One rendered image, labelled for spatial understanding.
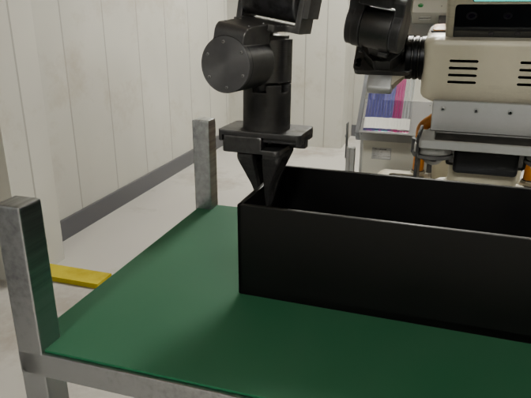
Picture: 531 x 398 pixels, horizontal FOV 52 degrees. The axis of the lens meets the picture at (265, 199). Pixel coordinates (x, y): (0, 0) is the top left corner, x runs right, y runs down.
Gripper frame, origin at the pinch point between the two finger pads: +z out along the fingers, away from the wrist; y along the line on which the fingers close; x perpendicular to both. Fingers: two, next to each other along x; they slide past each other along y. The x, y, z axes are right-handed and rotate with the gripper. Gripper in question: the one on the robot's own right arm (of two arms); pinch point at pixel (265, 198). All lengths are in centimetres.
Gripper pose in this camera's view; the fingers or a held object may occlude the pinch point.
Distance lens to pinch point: 68.5
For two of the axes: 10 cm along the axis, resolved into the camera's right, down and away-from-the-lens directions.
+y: 9.5, 1.2, -3.0
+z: -0.1, 9.5, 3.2
